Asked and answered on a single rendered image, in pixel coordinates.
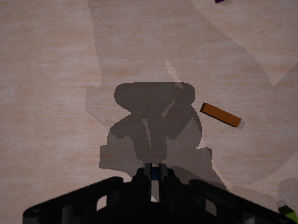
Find orange rod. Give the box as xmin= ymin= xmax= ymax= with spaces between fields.
xmin=200 ymin=103 xmax=241 ymax=128

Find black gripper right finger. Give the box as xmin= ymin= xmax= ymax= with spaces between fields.
xmin=159 ymin=163 xmax=297 ymax=224

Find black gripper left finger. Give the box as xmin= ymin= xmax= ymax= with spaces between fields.
xmin=22 ymin=163 xmax=152 ymax=224

